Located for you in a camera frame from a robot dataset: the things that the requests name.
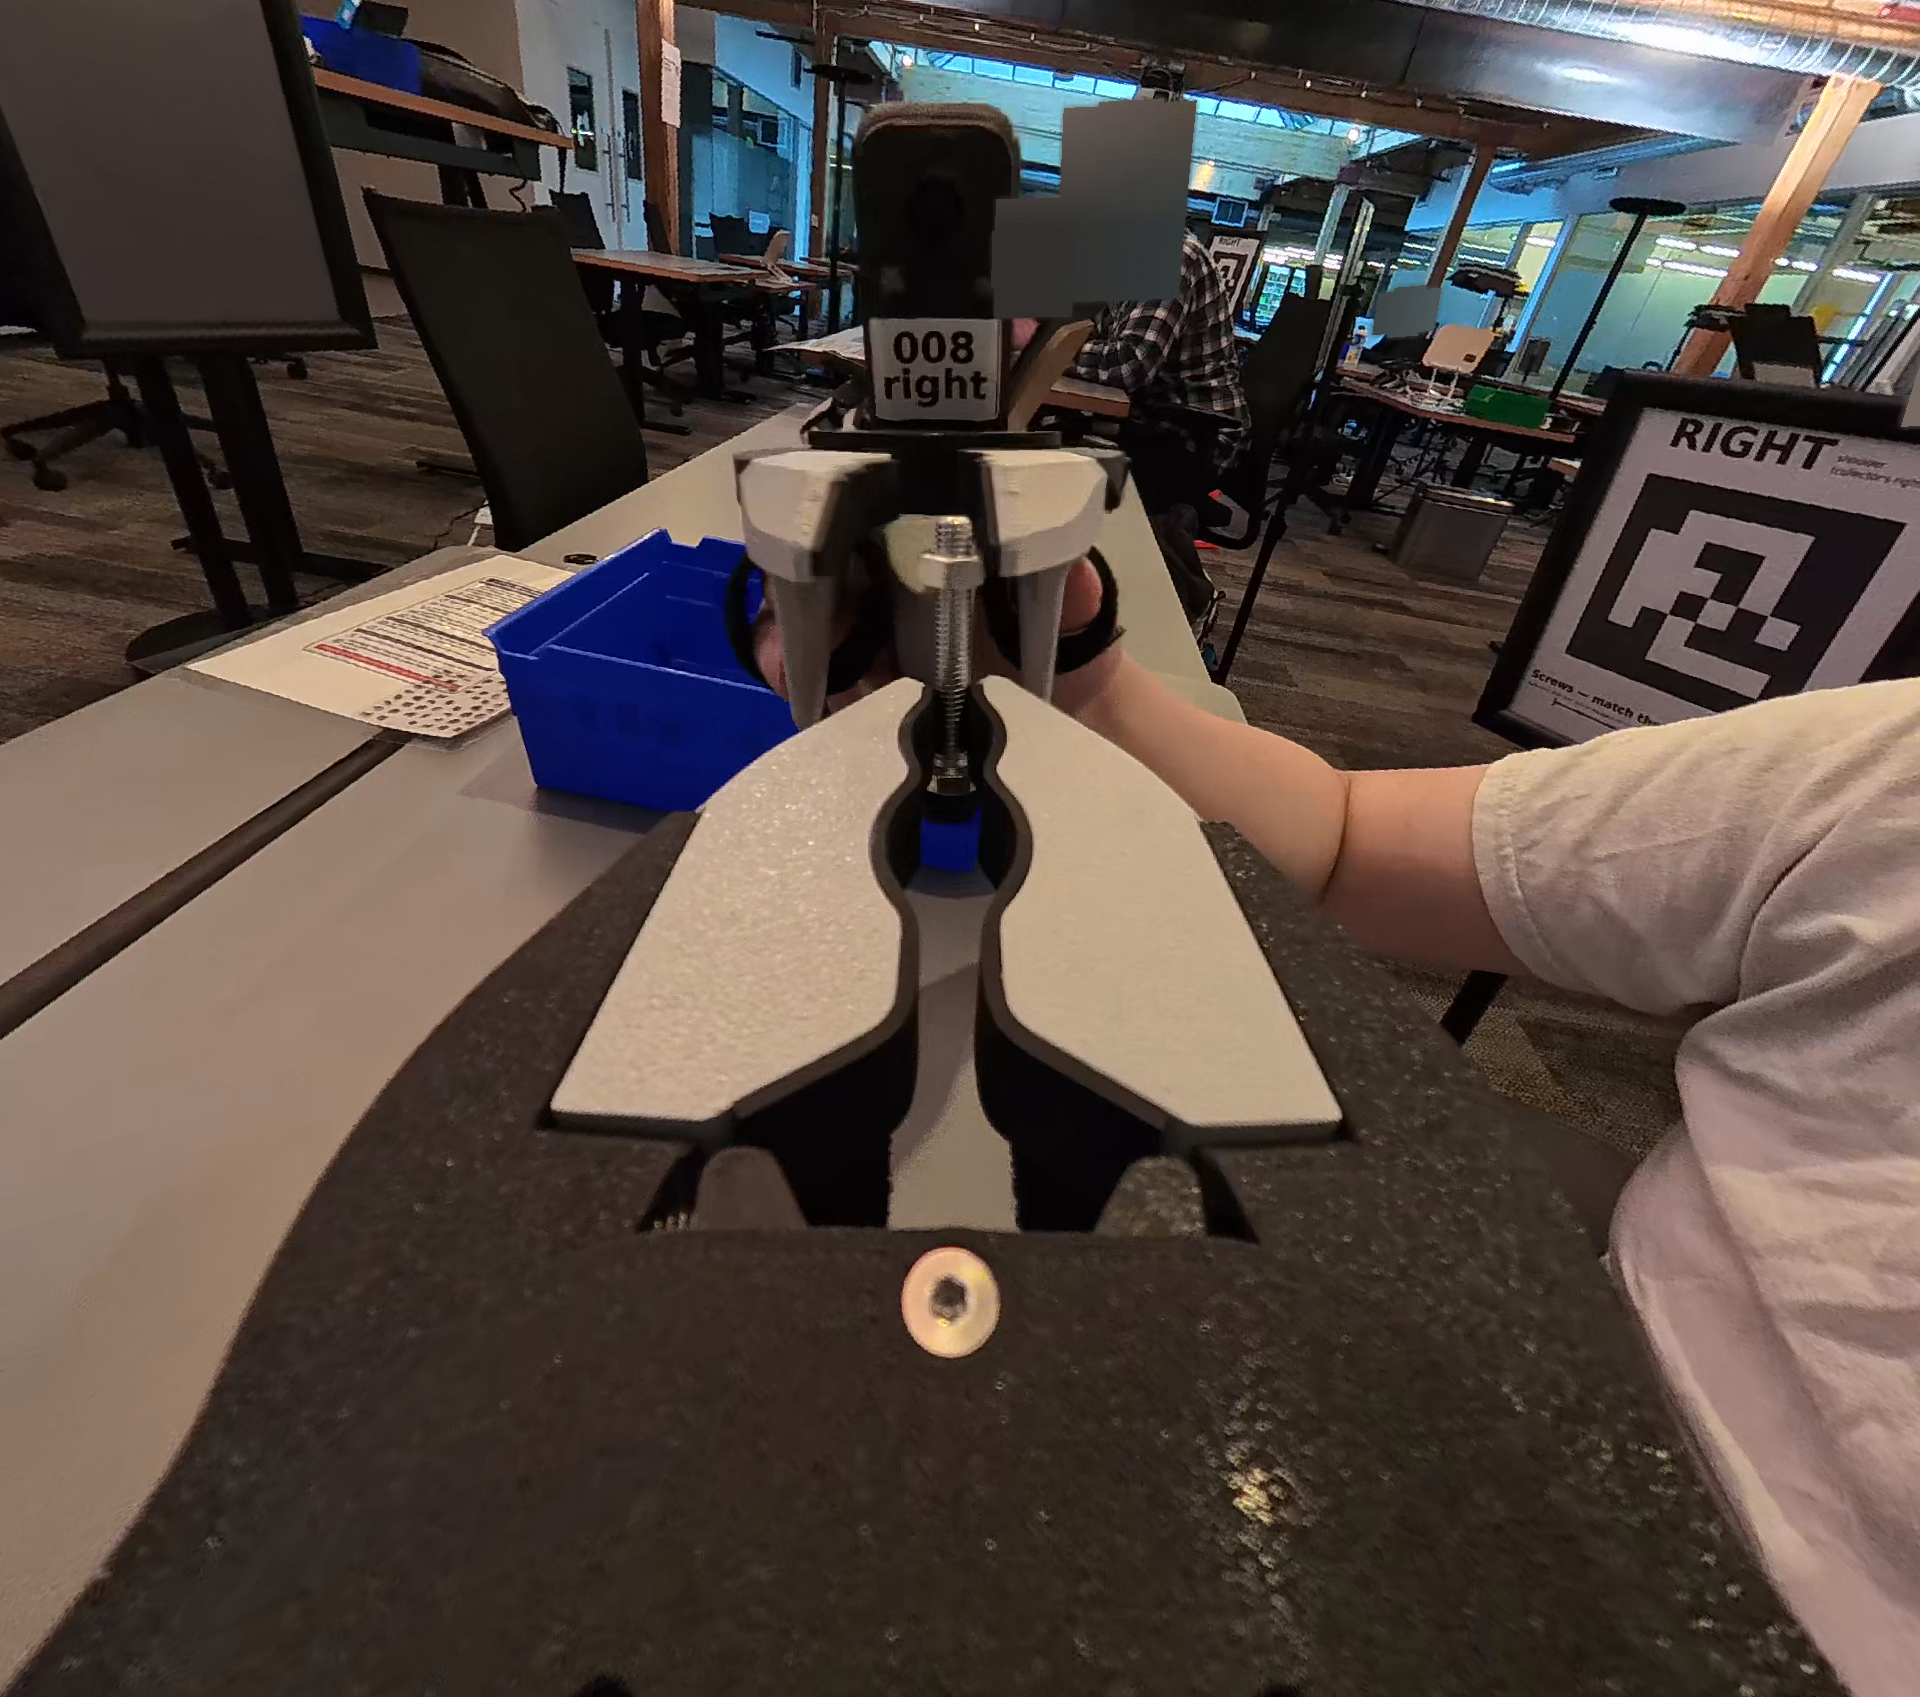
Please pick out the person's right forearm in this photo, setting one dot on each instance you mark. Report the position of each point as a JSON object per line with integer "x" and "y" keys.
{"x": 1275, "y": 798}

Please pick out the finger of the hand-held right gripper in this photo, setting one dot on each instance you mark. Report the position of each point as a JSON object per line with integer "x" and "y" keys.
{"x": 794, "y": 513}
{"x": 1050, "y": 504}

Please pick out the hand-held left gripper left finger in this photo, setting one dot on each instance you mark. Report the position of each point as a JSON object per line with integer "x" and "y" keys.
{"x": 751, "y": 963}

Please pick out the black bag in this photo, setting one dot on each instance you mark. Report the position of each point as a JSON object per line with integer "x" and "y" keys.
{"x": 489, "y": 92}

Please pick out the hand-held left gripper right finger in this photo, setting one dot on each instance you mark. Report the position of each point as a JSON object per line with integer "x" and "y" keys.
{"x": 1170, "y": 963}

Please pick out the black tripod stand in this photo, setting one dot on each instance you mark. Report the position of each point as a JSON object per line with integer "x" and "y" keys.
{"x": 1269, "y": 557}

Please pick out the long thin silver bolt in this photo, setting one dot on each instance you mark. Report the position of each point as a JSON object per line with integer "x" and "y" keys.
{"x": 950, "y": 647}

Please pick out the person's right hand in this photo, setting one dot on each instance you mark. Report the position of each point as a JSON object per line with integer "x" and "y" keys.
{"x": 1103, "y": 685}

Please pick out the blue plastic bin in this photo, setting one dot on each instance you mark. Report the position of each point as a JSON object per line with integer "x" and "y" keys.
{"x": 630, "y": 707}
{"x": 360, "y": 54}

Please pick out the black easel board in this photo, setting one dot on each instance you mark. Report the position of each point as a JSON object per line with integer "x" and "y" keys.
{"x": 164, "y": 107}

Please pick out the green plastic bin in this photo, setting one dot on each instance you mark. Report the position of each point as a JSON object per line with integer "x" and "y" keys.
{"x": 1508, "y": 403}

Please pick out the small silver hex nut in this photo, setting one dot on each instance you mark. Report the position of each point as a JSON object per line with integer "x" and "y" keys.
{"x": 950, "y": 570}

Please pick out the brown wooden post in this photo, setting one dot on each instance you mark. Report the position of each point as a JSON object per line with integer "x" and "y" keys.
{"x": 1779, "y": 227}
{"x": 656, "y": 77}

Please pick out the RIGHT marker sign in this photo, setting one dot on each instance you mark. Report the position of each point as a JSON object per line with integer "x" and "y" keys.
{"x": 1710, "y": 572}

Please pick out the printed paper sheet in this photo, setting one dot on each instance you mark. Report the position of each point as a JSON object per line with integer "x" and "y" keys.
{"x": 374, "y": 647}

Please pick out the grey metal box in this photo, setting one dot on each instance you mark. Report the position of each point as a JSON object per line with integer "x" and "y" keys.
{"x": 1455, "y": 535}

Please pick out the wooden desk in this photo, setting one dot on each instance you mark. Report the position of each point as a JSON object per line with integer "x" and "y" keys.
{"x": 434, "y": 123}
{"x": 1470, "y": 415}
{"x": 661, "y": 265}

